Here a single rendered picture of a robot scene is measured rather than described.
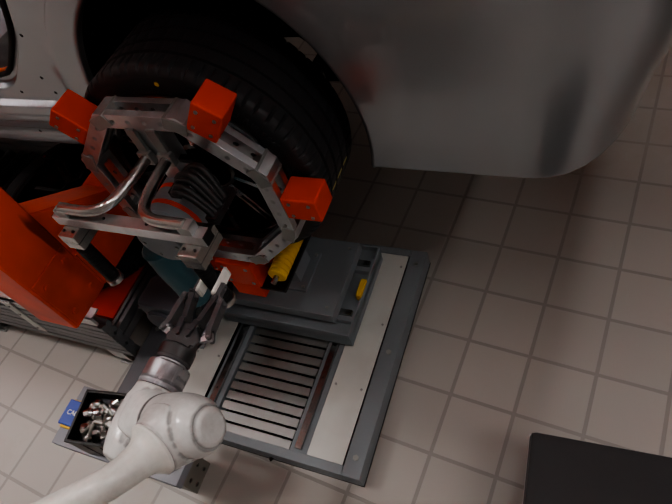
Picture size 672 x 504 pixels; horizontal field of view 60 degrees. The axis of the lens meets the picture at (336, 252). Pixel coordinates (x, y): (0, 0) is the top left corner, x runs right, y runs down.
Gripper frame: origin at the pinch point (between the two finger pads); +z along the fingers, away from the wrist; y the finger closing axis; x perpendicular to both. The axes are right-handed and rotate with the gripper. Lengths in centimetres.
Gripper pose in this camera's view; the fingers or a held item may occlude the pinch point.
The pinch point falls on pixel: (213, 281)
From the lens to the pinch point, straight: 131.6
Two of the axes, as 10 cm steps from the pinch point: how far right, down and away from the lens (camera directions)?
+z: 3.2, -8.1, 4.9
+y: 9.1, 1.3, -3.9
